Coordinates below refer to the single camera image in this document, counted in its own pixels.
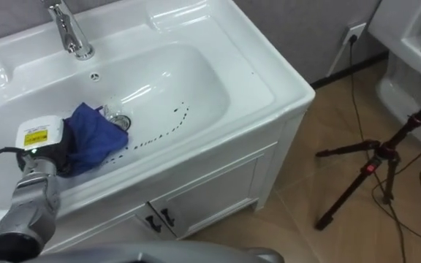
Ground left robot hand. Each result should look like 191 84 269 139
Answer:
15 115 74 175

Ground blue cleaning cloth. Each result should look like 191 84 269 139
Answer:
58 102 129 178

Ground chrome sink drain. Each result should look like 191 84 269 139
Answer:
108 114 132 132

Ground chrome faucet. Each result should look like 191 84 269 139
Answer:
40 0 96 61

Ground white sink vanity cabinet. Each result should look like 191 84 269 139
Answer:
0 0 316 256

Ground robot body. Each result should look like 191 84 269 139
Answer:
0 240 285 263

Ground black red tripod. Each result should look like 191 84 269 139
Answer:
314 86 421 232

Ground white toilet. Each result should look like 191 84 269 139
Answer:
368 0 421 153

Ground white cable conduit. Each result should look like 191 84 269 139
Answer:
325 42 349 78

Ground black power cable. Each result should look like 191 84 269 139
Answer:
347 34 407 263

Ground white wall socket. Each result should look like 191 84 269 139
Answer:
342 22 368 46

